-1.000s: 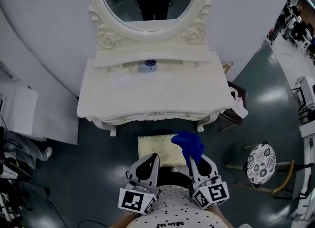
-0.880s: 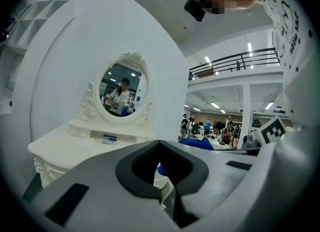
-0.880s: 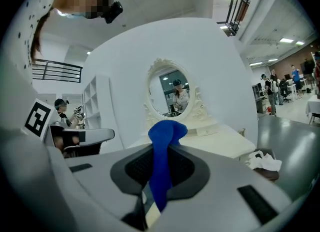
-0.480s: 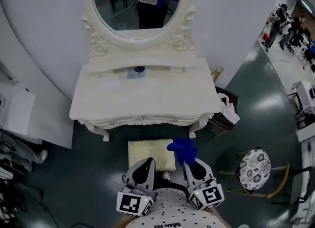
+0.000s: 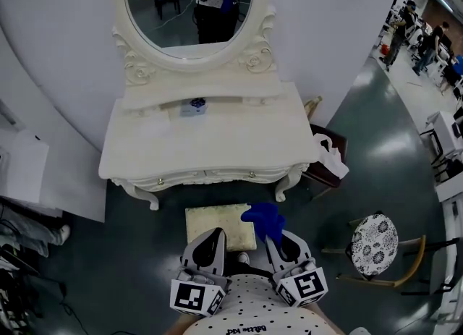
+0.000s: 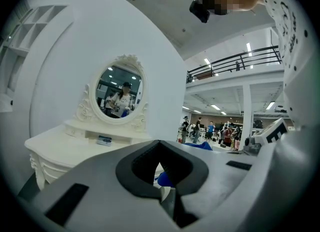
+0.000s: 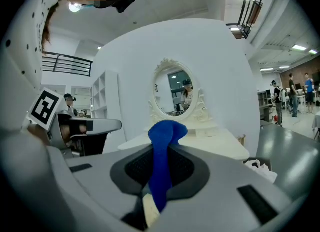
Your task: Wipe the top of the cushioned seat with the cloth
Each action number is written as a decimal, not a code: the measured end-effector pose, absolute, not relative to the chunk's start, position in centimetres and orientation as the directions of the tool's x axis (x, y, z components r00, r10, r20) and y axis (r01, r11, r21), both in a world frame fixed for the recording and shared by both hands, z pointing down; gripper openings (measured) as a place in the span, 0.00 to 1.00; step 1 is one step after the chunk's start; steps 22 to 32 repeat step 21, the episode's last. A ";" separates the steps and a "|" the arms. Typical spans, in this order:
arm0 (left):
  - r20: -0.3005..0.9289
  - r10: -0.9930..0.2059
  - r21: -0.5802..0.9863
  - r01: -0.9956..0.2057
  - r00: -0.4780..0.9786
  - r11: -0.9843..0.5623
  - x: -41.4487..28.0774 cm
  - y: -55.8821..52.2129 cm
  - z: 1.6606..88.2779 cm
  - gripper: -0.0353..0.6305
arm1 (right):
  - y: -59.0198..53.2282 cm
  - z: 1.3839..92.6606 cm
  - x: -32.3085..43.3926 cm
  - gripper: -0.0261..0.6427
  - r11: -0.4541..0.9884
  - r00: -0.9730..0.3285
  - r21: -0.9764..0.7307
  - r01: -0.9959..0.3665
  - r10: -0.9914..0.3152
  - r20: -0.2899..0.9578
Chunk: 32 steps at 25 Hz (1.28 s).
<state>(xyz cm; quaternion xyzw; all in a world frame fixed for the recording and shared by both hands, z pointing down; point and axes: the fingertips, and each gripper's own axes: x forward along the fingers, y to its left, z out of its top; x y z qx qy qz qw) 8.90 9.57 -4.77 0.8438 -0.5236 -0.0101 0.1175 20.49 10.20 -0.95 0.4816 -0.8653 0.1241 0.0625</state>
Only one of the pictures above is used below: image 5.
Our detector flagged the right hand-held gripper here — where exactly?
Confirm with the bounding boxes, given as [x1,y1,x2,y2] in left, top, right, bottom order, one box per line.
[265,229,330,309]

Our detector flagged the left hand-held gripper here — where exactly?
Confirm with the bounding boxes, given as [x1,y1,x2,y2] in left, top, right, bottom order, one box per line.
[169,226,232,318]

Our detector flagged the cream upholstered stool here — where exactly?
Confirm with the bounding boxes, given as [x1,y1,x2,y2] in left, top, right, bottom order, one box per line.
[184,202,258,253]

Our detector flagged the blue cloth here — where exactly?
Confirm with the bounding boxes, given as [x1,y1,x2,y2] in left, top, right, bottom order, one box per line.
[240,202,287,247]

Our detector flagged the person's left forearm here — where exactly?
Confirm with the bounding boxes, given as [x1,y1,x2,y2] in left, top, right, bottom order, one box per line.
[164,313,197,335]

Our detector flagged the white carved dressing table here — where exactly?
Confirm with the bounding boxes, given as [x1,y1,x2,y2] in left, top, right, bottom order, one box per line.
[98,82,321,211]

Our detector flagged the person's black trousers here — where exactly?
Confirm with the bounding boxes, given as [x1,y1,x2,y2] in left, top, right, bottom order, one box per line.
[224,250,273,277]

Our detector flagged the person's polka dot shirt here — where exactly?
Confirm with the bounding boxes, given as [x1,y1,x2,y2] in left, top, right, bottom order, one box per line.
[180,273,340,335]

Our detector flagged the floral cushion wooden stool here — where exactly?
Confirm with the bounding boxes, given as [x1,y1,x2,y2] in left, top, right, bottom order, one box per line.
[321,212,428,289]

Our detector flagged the white plastic bag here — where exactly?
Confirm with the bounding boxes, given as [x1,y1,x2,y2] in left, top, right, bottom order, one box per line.
[313,132,350,179]

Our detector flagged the small white blue box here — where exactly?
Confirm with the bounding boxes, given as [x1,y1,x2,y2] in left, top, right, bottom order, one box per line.
[179,97,209,118]

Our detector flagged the white cabinet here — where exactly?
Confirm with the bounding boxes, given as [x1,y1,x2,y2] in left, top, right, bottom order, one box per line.
[0,98,108,224]

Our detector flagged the white shelf rack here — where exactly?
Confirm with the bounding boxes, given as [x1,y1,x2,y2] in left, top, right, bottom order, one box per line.
[432,181,463,327]

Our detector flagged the white device on black stand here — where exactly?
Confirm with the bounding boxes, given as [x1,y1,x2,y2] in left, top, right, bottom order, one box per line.
[419,111,463,183]

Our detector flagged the light wooden frame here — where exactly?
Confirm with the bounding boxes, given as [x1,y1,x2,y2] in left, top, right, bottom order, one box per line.
[302,95,323,119]

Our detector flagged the grey chair black frame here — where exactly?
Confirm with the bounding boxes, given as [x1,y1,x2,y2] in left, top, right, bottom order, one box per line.
[401,237,463,297]

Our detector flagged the oval mirror white frame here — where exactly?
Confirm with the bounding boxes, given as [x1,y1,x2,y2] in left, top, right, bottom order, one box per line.
[110,0,279,88]

